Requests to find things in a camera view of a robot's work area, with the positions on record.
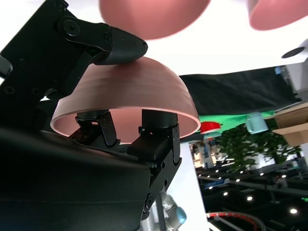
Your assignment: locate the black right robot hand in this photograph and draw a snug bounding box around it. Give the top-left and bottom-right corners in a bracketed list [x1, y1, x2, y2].
[0, 0, 183, 231]

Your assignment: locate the pink plastic bowl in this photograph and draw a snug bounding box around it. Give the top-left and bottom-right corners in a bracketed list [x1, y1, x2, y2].
[247, 0, 308, 31]
[99, 0, 211, 40]
[50, 57, 201, 145]

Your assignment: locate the red bowl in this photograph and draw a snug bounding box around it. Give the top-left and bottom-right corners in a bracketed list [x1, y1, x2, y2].
[199, 121, 223, 135]

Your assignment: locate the black thin pole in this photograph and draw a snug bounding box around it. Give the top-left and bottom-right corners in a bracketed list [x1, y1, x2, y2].
[156, 196, 168, 231]

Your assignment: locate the red white hoop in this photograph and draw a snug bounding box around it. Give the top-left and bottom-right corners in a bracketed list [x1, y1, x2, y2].
[205, 210, 265, 231]

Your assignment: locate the green cloth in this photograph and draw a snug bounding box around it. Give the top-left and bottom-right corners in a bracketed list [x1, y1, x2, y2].
[199, 110, 275, 135]

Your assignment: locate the green leafy plant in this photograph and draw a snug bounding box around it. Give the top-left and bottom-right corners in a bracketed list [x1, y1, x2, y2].
[216, 124, 303, 174]

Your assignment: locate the black cloth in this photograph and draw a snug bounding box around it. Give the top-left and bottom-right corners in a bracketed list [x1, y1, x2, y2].
[179, 64, 303, 116]

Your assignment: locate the teal cup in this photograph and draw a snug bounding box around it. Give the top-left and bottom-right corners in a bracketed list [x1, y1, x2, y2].
[245, 111, 269, 135]

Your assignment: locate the brown cardboard box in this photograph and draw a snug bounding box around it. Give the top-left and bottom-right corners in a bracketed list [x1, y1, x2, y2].
[271, 102, 308, 147]

